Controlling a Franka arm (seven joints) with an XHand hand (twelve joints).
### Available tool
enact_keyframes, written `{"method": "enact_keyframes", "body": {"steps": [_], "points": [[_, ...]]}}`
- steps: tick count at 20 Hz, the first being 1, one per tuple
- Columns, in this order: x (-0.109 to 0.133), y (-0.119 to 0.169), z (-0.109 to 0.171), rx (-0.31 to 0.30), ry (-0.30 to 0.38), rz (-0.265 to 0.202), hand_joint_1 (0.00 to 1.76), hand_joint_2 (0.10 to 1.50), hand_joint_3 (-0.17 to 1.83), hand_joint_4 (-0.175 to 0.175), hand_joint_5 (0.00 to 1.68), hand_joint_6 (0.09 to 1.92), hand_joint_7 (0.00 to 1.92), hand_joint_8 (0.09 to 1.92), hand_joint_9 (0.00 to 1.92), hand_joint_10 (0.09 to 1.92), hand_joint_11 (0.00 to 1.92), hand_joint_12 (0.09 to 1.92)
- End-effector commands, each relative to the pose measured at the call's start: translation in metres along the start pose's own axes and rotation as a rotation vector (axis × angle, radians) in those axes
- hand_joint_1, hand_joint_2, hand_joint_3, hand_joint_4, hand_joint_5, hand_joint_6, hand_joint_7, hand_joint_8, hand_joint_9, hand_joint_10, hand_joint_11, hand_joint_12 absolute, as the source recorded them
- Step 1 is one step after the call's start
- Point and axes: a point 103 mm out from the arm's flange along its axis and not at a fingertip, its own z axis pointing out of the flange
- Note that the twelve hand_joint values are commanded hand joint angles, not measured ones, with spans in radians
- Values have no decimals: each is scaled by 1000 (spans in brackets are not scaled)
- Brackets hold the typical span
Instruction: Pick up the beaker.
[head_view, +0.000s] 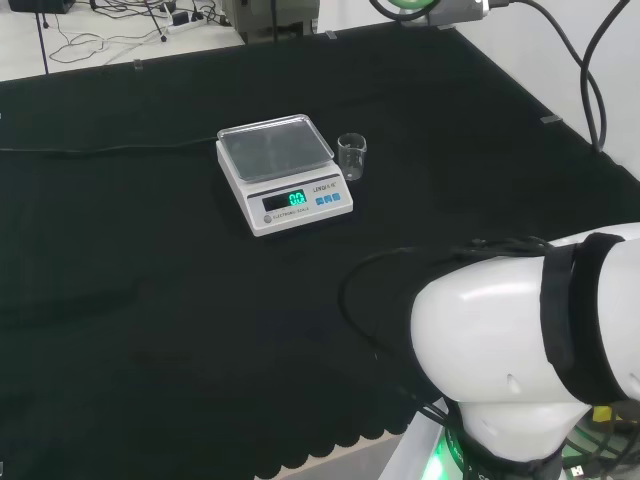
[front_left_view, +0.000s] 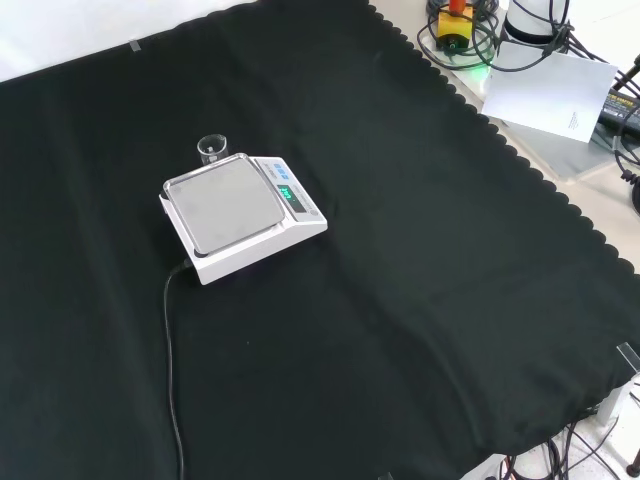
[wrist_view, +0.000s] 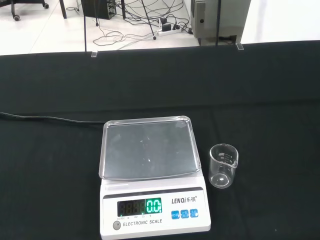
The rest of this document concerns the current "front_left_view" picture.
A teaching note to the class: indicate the grey metal base plate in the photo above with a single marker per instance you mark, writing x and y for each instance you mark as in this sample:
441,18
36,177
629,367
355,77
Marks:
555,150

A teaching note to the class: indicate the yellow stop button box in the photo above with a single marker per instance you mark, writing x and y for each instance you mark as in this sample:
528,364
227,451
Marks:
454,27

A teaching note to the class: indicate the black power adapter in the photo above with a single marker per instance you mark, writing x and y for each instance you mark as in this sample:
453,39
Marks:
620,107

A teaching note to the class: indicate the black tripod leg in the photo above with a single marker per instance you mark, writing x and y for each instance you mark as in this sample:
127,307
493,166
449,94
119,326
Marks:
631,75

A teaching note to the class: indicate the grey tape strip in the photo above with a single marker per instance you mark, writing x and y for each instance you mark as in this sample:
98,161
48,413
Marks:
135,46

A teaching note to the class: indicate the pale white board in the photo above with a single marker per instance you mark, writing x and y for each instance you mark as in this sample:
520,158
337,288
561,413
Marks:
547,92

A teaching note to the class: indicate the black scalloped-edge cloth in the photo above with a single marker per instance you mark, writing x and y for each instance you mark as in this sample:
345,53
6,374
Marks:
400,250

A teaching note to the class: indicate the white electronic balance steel pan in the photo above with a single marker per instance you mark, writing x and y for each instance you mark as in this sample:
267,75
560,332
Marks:
240,212

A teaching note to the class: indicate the small clear glass beaker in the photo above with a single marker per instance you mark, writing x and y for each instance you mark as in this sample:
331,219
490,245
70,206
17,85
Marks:
212,150

